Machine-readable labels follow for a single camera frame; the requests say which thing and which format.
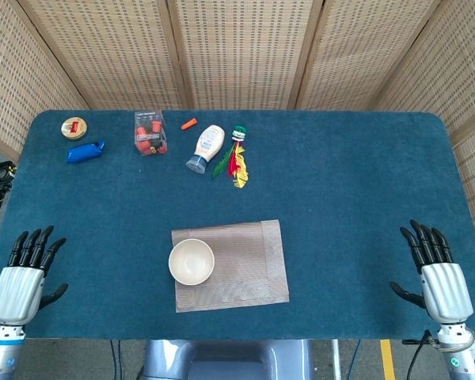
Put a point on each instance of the colourful feather shuttlecock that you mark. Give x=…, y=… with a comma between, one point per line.
x=239, y=158

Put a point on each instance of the round tin with red label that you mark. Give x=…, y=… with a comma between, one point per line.
x=74, y=128

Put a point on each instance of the white squeeze sauce bottle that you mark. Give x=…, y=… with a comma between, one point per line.
x=210, y=144

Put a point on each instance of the blue pouch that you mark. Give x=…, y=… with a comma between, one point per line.
x=83, y=152

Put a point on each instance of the clear box with orange items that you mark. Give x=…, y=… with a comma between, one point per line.
x=150, y=136

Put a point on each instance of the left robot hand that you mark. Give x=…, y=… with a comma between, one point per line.
x=17, y=291

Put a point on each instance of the white bowl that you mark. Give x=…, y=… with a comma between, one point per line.
x=191, y=262

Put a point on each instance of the woven bamboo folding screen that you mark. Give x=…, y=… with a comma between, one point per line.
x=241, y=51

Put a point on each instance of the brown woven placemat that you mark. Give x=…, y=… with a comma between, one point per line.
x=245, y=269

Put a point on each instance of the blue grey robot torso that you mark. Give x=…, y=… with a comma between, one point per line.
x=221, y=360

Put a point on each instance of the blue carpet table cover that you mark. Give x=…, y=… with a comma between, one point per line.
x=340, y=198

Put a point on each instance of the white table leg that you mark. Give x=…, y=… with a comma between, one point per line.
x=335, y=360

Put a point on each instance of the small orange piece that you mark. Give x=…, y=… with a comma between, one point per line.
x=189, y=124

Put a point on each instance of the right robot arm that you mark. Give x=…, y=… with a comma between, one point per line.
x=459, y=356

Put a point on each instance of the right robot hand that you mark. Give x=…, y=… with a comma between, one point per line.
x=447, y=289

